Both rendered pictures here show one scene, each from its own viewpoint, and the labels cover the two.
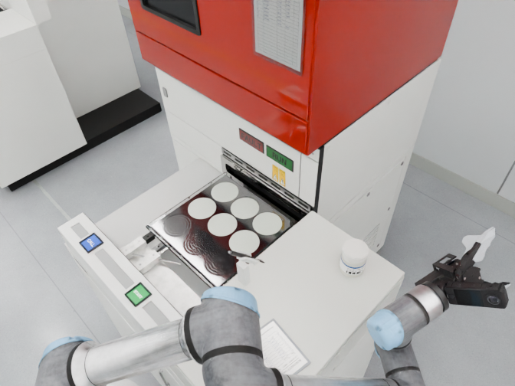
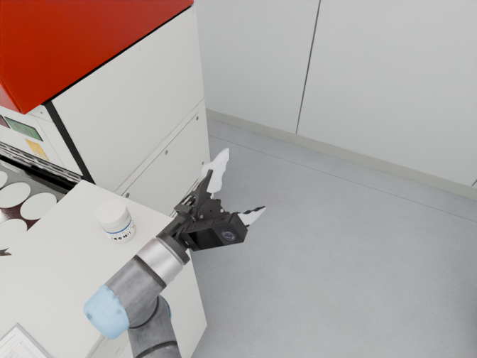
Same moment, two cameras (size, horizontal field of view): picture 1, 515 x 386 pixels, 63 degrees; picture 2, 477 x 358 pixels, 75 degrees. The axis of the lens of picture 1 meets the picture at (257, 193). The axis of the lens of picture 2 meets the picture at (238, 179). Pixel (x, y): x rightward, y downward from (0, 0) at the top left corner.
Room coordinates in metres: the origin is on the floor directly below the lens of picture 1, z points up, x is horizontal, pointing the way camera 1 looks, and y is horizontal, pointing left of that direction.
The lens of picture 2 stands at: (0.16, -0.38, 1.66)
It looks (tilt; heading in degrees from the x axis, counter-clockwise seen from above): 49 degrees down; 339
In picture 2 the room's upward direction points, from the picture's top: straight up
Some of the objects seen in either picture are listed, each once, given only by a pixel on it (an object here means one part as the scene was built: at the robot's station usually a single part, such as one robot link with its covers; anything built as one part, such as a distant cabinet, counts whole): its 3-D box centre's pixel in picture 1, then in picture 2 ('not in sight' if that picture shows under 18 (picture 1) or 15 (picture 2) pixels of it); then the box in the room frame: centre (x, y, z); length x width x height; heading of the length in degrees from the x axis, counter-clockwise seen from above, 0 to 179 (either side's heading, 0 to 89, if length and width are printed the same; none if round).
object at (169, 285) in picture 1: (164, 282); not in sight; (0.71, 0.31, 0.87); 0.36 x 0.08 x 0.03; 43
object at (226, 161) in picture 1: (262, 191); (37, 171); (1.06, -0.02, 0.89); 0.44 x 0.02 x 0.10; 43
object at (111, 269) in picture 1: (120, 281); not in sight; (0.70, 0.43, 0.89); 0.55 x 0.09 x 0.14; 43
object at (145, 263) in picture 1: (147, 262); not in sight; (0.77, 0.36, 0.89); 0.08 x 0.03 x 0.03; 133
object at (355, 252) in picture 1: (353, 258); (116, 221); (0.66, -0.26, 1.01); 0.07 x 0.07 x 0.10
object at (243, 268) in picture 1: (247, 264); not in sight; (0.65, 0.04, 1.03); 0.06 x 0.04 x 0.13; 133
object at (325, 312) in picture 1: (287, 318); (54, 311); (0.55, -0.07, 0.89); 0.62 x 0.35 x 0.14; 133
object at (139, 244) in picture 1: (133, 247); not in sight; (0.82, 0.41, 0.89); 0.08 x 0.03 x 0.03; 133
